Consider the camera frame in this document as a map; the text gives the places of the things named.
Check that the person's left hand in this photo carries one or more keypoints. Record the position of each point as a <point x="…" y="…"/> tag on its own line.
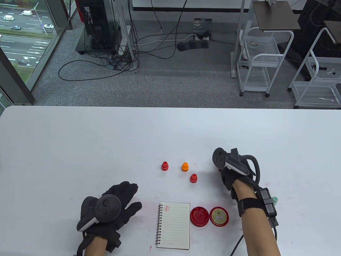
<point x="122" y="192"/>

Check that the person's right hand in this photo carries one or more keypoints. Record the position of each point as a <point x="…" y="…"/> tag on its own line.
<point x="231" y="178"/>

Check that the red reward stamp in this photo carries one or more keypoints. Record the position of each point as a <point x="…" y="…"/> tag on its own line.
<point x="193" y="178"/>
<point x="165" y="166"/>

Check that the red tin lid yellow label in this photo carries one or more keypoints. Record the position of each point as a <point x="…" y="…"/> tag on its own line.
<point x="219" y="216"/>

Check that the orange reward stamp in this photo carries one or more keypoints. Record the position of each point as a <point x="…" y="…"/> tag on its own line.
<point x="185" y="167"/>

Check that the green reward stamp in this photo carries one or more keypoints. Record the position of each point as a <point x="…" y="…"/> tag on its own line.
<point x="275" y="199"/>

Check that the red ink pad tin base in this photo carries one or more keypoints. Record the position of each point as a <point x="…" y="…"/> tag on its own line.
<point x="199" y="216"/>

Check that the white spiral lined notebook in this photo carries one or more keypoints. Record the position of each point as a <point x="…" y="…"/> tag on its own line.
<point x="174" y="226"/>

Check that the person's left forearm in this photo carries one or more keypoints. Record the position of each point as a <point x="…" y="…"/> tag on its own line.
<point x="96" y="248"/>

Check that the person's right forearm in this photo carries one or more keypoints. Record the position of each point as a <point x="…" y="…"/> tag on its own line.
<point x="255" y="232"/>

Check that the dark grey left hand controller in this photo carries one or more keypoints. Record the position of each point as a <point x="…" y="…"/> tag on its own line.
<point x="106" y="208"/>

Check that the dark grey hand controller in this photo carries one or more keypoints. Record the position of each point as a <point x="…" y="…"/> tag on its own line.
<point x="106" y="208"/>
<point x="219" y="158"/>

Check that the dark grey right hand controller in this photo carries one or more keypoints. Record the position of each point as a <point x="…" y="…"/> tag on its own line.
<point x="219" y="158"/>

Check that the aluminium profile leg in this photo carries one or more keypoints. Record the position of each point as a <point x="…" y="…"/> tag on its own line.
<point x="134" y="64"/>

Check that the small white dish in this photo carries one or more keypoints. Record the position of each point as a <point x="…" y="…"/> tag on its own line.
<point x="252" y="44"/>

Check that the black wrapped box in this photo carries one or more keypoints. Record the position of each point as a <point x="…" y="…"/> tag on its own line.
<point x="202" y="28"/>

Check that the tall aluminium pole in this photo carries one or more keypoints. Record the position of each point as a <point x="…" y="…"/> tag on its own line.
<point x="241" y="16"/>

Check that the black computer tower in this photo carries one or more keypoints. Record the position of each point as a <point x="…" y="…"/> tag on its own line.
<point x="97" y="26"/>

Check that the brown top side table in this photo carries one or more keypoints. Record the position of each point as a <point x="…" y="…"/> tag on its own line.
<point x="275" y="16"/>
<point x="334" y="30"/>

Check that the long white table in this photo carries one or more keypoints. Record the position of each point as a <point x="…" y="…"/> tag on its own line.
<point x="213" y="3"/>

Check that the black wrist camera unit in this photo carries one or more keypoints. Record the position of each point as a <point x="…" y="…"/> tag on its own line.
<point x="267" y="205"/>

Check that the glass window dark frame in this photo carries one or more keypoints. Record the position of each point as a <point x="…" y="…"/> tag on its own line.
<point x="24" y="32"/>

